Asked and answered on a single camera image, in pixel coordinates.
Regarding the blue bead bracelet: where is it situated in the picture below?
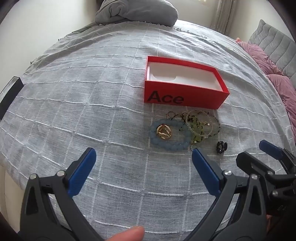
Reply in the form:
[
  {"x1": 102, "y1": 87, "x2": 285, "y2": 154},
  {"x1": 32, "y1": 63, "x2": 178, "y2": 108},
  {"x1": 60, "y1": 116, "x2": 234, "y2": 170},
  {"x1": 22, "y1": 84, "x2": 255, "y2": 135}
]
[{"x1": 149, "y1": 119, "x2": 194, "y2": 153}]

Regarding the folded grey blanket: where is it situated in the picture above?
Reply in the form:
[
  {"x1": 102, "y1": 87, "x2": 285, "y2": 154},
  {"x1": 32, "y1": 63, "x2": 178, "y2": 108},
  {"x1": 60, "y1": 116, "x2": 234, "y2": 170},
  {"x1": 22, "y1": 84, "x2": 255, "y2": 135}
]
[{"x1": 95, "y1": 0, "x2": 179, "y2": 27}]

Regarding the pink pillow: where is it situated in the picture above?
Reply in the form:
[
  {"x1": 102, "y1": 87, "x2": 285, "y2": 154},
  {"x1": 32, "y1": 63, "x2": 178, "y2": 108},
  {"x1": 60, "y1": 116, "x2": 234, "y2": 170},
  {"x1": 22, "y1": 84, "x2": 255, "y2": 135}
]
[
  {"x1": 265, "y1": 74, "x2": 296, "y2": 131},
  {"x1": 235, "y1": 38, "x2": 284, "y2": 76}
]

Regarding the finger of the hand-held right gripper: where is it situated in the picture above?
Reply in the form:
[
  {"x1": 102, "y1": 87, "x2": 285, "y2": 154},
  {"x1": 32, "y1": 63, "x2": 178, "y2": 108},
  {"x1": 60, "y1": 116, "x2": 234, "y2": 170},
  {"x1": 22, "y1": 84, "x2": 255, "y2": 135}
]
[
  {"x1": 236, "y1": 152, "x2": 296, "y2": 210},
  {"x1": 258, "y1": 140, "x2": 296, "y2": 174}
]

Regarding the black box with clear lid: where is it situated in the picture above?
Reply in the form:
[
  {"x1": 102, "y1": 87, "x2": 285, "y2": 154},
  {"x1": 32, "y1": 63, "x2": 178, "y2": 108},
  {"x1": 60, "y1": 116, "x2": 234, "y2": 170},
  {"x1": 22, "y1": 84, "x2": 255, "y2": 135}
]
[{"x1": 0, "y1": 76, "x2": 25, "y2": 120}]

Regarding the gold ring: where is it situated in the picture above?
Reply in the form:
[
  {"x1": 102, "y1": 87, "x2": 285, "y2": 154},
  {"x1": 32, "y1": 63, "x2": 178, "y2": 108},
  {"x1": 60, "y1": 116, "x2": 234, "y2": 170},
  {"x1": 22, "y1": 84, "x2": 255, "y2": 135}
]
[{"x1": 156, "y1": 124, "x2": 173, "y2": 140}]

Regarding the beige curtain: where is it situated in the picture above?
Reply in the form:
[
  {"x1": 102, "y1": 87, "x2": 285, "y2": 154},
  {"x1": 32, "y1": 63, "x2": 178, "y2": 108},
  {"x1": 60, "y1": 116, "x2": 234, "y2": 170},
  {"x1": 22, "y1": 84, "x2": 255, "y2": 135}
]
[{"x1": 210, "y1": 0, "x2": 239, "y2": 36}]

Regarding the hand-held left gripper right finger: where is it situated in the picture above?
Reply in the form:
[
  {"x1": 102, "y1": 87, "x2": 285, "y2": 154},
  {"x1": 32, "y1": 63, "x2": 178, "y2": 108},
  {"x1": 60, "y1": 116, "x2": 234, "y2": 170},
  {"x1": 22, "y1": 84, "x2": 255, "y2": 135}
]
[{"x1": 185, "y1": 148, "x2": 269, "y2": 241}]

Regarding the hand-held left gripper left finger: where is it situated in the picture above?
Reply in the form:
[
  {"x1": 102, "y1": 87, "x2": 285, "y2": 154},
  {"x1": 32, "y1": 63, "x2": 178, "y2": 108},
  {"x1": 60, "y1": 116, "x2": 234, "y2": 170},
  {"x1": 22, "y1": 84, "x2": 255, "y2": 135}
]
[{"x1": 20, "y1": 147, "x2": 104, "y2": 241}]

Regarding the black hair clip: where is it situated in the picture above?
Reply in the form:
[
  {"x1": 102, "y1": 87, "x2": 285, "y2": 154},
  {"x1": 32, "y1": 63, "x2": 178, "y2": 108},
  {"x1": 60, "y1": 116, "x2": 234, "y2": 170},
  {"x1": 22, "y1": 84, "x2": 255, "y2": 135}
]
[{"x1": 216, "y1": 140, "x2": 228, "y2": 154}]

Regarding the red cardboard box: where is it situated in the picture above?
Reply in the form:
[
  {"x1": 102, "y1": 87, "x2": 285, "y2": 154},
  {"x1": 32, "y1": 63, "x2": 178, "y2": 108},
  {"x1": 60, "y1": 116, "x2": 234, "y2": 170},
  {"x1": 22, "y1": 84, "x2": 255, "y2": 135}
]
[{"x1": 143, "y1": 56, "x2": 230, "y2": 110}]

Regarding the dark multicolour bead bracelet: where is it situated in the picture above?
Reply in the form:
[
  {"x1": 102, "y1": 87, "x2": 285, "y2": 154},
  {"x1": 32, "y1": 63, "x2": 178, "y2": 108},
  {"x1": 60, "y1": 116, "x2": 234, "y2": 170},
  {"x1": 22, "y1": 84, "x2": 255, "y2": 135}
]
[{"x1": 201, "y1": 112, "x2": 221, "y2": 138}]

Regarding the clear bead bracelet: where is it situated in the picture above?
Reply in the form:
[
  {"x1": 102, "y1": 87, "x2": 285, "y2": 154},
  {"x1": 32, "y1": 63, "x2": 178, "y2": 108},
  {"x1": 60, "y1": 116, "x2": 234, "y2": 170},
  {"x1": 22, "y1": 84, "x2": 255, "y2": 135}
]
[{"x1": 187, "y1": 109, "x2": 214, "y2": 137}]

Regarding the black cord bracelet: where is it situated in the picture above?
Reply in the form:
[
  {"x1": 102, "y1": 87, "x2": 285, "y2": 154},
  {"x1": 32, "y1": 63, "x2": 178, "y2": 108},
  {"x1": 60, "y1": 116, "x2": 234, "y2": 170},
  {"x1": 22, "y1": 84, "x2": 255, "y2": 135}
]
[{"x1": 166, "y1": 111, "x2": 188, "y2": 127}]

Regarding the green bead bracelet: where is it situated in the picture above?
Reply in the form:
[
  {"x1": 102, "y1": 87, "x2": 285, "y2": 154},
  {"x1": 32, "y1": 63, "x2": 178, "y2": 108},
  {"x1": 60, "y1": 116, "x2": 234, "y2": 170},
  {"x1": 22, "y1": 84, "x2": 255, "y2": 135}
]
[{"x1": 184, "y1": 113, "x2": 206, "y2": 143}]

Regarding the grey padded headboard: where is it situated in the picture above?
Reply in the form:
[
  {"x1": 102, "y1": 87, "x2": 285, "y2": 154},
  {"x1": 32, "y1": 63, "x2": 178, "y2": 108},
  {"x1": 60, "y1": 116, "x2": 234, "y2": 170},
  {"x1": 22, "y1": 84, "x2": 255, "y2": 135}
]
[{"x1": 248, "y1": 19, "x2": 296, "y2": 80}]

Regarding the grey checked bedspread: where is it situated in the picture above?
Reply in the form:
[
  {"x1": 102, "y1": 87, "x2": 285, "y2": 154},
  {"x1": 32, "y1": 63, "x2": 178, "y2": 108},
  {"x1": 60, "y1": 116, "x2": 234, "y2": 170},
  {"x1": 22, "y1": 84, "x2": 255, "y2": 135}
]
[{"x1": 0, "y1": 19, "x2": 296, "y2": 241}]

